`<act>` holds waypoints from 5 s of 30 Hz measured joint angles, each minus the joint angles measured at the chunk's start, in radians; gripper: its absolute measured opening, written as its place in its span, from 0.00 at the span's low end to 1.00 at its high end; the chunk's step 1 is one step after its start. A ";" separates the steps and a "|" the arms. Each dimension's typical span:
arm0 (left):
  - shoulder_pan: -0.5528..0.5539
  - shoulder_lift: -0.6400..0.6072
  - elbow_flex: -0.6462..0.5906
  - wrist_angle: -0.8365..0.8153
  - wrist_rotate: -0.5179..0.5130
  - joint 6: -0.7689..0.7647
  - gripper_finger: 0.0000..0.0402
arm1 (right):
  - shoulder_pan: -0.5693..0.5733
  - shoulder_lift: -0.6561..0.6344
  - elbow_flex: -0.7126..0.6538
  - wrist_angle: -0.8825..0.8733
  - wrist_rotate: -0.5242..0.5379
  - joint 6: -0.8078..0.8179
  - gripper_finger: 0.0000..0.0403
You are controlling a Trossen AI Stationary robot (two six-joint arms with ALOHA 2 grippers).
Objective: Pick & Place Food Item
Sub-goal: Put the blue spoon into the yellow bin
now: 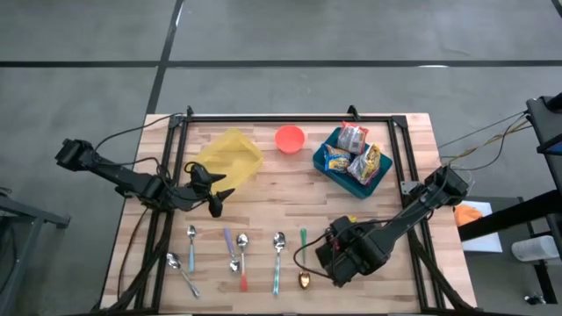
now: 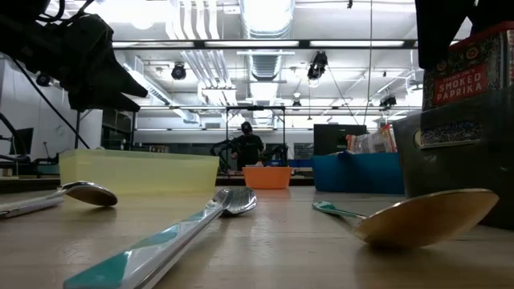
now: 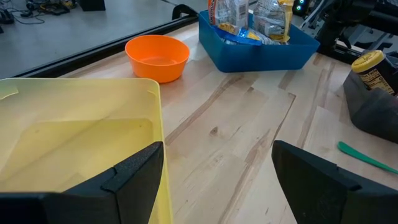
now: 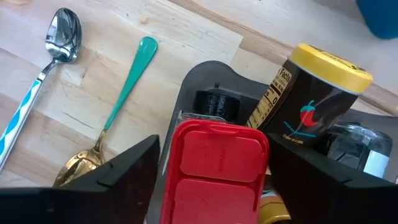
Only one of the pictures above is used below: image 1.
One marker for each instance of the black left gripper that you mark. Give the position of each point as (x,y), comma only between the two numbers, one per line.
(202,188)

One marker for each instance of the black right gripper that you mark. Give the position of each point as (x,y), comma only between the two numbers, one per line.
(351,252)

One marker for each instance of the yellow and silver snack bag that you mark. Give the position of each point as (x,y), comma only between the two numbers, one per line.
(364,164)

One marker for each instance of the all silver spoon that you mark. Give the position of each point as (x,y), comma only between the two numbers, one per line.
(182,272)

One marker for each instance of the blue and yellow snack bag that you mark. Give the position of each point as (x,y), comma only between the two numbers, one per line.
(337,158)

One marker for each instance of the red and silver snack bag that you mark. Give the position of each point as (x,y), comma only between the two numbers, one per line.
(352,137)

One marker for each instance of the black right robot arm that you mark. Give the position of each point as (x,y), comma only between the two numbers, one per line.
(421,206)

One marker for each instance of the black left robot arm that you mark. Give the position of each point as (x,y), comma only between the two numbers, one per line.
(123,177)

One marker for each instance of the yellow translucent plastic bin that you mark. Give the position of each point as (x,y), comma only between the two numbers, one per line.
(232,153)

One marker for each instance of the teal blue plastic tray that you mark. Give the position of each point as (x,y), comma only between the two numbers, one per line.
(342,180)

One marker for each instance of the black table clamp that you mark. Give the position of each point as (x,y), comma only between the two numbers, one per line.
(189,111)
(352,112)

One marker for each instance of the orange plastic bowl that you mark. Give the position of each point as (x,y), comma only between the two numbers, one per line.
(290,139)

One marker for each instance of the orange cloth lump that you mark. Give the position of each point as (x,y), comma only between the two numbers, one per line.
(466,214)

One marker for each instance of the white paper sheet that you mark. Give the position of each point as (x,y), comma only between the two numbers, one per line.
(483,241)

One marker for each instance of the black diagonal beam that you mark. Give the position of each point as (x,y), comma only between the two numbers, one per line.
(513,215)

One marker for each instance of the small black floor object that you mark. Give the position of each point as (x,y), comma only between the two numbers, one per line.
(533,299)

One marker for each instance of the black equipment cart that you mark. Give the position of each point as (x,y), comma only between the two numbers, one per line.
(546,127)

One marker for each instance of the silver metal bracket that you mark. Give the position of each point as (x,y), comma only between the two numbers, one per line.
(408,187)

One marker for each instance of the black aluminium table frame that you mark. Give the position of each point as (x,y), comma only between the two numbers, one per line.
(285,118)

